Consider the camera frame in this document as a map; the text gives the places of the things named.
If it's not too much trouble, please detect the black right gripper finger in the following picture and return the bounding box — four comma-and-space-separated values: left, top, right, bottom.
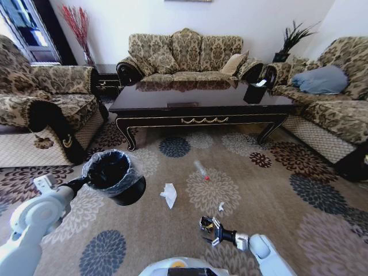
202, 236, 223, 248
211, 217, 224, 234

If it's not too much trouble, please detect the black trash bin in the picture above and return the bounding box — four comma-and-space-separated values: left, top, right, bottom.
81, 149, 147, 206

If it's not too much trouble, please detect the black crumpled wrapper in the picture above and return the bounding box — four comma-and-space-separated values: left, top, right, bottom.
199, 216, 215, 232

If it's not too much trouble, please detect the white robot front shell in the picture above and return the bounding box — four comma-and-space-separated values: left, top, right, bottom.
139, 256, 231, 276

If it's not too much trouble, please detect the large crumpled white tissue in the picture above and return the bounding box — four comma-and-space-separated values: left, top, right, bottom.
159, 182, 178, 210

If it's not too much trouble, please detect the clear plastic bottle, red cap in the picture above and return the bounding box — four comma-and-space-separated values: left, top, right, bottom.
193, 160, 211, 182

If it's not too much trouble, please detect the floral patterned rug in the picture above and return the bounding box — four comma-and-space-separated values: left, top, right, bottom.
0, 120, 368, 276

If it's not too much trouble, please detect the floral sofa with black armrest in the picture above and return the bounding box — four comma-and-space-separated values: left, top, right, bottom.
0, 34, 110, 169

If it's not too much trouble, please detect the black side table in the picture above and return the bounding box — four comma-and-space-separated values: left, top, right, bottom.
93, 63, 122, 99

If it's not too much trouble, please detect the dark wooden coffee table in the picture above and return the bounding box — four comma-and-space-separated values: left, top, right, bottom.
108, 79, 297, 152

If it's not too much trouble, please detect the black tissue box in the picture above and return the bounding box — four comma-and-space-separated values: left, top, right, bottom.
242, 79, 269, 105

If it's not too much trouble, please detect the floral patterned cushion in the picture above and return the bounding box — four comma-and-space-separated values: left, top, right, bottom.
147, 52, 179, 76

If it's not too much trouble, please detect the dark curtain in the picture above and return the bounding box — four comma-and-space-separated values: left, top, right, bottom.
32, 0, 79, 67

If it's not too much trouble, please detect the floral sofa with grey cushion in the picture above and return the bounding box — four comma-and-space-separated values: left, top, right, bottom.
263, 36, 368, 182

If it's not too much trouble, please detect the red branch decoration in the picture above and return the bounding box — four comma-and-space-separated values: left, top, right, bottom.
58, 3, 96, 67

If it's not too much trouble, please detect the beige cushion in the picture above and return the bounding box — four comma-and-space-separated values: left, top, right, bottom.
219, 51, 250, 77

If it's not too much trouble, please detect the floral three-seat sofa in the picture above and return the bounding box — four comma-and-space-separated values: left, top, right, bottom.
116, 27, 266, 87

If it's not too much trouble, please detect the blue-grey cushion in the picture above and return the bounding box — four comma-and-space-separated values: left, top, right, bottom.
291, 64, 350, 95

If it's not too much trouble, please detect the green plant in black pot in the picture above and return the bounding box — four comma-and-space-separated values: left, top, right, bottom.
272, 19, 320, 63

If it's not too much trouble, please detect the window with white frame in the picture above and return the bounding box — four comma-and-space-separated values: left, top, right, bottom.
0, 0, 63, 66

